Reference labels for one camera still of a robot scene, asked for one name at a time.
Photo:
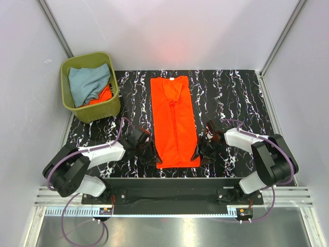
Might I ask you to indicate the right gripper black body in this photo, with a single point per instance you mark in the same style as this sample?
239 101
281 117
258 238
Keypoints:
208 147

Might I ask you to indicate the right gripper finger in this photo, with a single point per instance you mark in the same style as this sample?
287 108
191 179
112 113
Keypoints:
206 160
197 154

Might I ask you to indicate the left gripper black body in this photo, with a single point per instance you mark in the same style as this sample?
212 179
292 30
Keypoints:
143 151

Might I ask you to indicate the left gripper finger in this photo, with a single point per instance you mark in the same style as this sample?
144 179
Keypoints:
148 160
155 157

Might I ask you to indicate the orange t shirt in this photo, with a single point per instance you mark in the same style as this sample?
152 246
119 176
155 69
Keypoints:
93 98
174 125

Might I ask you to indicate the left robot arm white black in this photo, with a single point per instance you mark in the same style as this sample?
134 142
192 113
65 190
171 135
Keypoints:
66 172

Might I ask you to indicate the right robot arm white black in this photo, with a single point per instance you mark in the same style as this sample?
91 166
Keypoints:
274 161

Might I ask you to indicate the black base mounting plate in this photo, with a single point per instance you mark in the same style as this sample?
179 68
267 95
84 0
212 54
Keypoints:
173 196

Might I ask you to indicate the olive green plastic basket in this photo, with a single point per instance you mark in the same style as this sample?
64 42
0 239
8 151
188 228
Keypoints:
96 111

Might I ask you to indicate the grey blue t shirt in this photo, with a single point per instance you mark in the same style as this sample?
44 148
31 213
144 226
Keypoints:
85 81

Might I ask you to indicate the aluminium frame rail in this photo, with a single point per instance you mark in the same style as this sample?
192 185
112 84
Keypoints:
56 205

